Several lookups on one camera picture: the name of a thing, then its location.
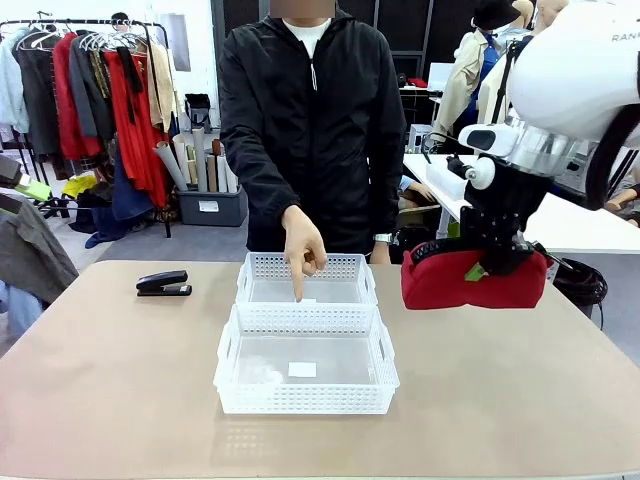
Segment white perforated plastic basket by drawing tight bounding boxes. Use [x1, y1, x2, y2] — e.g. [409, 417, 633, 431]
[213, 302, 401, 416]
[234, 251, 380, 307]

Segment person's right hand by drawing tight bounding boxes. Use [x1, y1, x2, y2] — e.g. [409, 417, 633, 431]
[281, 203, 330, 304]

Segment red dress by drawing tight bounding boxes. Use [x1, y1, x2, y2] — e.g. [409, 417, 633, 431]
[102, 47, 174, 209]

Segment black cable coil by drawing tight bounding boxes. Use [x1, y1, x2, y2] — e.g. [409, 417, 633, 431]
[552, 257, 610, 331]

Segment person in black jacket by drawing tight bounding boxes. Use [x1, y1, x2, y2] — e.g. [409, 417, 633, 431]
[218, 7, 407, 256]

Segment black right arm cable sleeve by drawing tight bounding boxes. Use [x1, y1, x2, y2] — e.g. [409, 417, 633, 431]
[584, 107, 640, 211]

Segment grey jacket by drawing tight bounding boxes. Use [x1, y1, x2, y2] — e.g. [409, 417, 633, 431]
[68, 33, 117, 142]

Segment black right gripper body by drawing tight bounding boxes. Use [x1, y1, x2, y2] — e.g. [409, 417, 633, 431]
[459, 162, 554, 276]

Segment red jacket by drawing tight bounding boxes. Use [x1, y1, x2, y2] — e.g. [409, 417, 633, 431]
[51, 32, 104, 162]

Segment black chair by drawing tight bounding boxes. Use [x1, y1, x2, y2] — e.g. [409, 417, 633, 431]
[183, 92, 215, 135]

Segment black stapler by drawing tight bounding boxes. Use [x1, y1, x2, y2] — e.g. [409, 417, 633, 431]
[135, 270, 194, 298]

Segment brown paper roll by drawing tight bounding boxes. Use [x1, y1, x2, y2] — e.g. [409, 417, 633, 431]
[211, 138, 224, 194]

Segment blue garment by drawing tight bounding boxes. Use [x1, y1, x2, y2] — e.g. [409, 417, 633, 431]
[83, 154, 157, 250]

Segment person's left forearm black sleeve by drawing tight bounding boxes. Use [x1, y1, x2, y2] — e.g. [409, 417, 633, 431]
[368, 149, 407, 239]

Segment person's right forearm black sleeve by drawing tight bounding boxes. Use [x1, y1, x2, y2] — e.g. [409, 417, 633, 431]
[219, 134, 304, 221]

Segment grey paper roll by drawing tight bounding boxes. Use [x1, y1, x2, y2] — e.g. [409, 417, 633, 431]
[153, 140, 190, 193]
[191, 125, 209, 194]

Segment grey wall poster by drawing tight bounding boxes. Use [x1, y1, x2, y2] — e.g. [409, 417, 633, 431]
[167, 12, 193, 73]

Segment white panel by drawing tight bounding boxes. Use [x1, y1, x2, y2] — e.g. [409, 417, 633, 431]
[428, 62, 454, 92]

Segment beige paper roll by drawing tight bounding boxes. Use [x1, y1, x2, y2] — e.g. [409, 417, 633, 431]
[172, 133, 195, 187]

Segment yellow bag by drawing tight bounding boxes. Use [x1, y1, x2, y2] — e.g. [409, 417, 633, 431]
[61, 173, 100, 200]

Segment black clothes rack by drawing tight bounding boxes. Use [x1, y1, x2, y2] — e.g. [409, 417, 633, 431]
[0, 10, 176, 240]

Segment blue jeans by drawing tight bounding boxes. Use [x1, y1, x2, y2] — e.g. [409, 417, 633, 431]
[0, 279, 45, 354]

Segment grey storage bin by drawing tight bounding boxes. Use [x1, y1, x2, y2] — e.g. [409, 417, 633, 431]
[177, 185, 250, 228]

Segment black scarf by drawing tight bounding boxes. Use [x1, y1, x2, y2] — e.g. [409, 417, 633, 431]
[115, 46, 145, 126]

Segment grey draped garment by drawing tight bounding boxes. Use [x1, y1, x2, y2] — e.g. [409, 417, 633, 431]
[0, 199, 80, 307]

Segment red zipper pouch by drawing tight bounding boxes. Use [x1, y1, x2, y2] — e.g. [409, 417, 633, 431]
[400, 238, 555, 312]

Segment light blue shirt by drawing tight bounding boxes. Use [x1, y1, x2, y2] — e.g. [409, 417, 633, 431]
[0, 27, 31, 135]

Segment white table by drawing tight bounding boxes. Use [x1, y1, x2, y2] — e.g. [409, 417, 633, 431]
[402, 152, 640, 255]

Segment beige garment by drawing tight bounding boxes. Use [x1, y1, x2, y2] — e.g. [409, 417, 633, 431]
[144, 42, 177, 135]

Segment mannequin in beige trench coat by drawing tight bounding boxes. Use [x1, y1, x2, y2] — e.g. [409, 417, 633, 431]
[432, 0, 521, 146]

